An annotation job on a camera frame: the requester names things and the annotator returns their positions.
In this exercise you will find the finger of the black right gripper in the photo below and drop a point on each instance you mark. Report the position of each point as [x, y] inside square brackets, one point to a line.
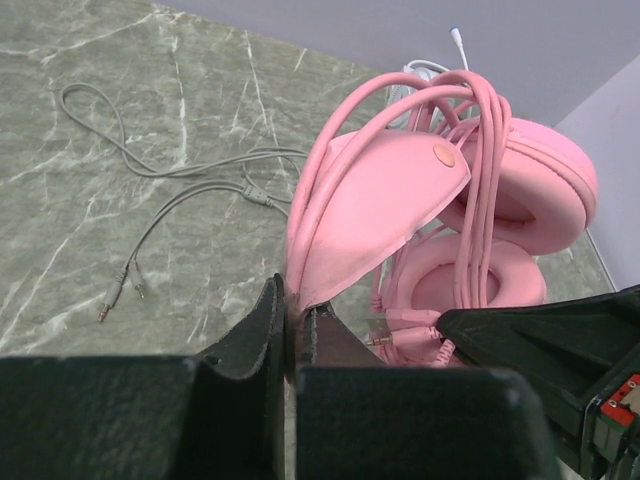
[570, 352]

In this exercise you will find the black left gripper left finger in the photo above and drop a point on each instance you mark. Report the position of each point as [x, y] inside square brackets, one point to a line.
[218, 414]

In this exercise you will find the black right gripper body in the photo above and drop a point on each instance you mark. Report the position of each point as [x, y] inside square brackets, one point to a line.
[594, 421]

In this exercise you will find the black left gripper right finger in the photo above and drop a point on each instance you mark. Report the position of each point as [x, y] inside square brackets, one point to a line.
[357, 418]

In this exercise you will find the pink headphones with cable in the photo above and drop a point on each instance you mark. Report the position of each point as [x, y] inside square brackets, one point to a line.
[439, 193]

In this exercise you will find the white headphones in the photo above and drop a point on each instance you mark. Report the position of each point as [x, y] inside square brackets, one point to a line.
[426, 70]

